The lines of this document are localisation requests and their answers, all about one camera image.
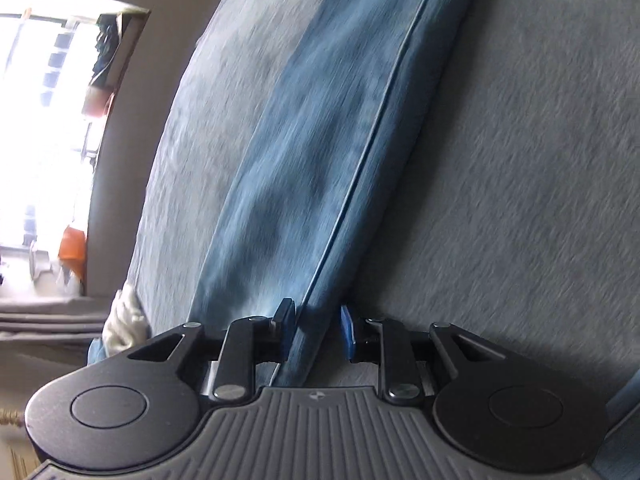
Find white knitted garment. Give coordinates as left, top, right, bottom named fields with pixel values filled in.
left=102, top=285, right=151, bottom=358

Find pink pot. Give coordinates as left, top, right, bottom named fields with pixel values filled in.
left=82, top=87, right=113, bottom=118

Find dark crumpled cloth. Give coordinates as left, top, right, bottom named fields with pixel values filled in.
left=92, top=14, right=126, bottom=86

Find window with metal grille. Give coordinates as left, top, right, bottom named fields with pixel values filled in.
left=0, top=0, right=126, bottom=261

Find blue denim jeans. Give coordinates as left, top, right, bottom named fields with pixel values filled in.
left=187, top=0, right=493, bottom=388

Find grey bed blanket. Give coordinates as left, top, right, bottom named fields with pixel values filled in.
left=87, top=0, right=640, bottom=411

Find orange bag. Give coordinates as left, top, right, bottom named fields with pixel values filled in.
left=57, top=225, right=88, bottom=278

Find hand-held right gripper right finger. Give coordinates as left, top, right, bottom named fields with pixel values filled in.
left=340, top=304, right=505, bottom=405

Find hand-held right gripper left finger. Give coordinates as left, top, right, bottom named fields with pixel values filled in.
left=127, top=297, right=297, bottom=404

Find grey curtain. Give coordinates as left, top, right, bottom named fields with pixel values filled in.
left=0, top=292, right=111, bottom=348

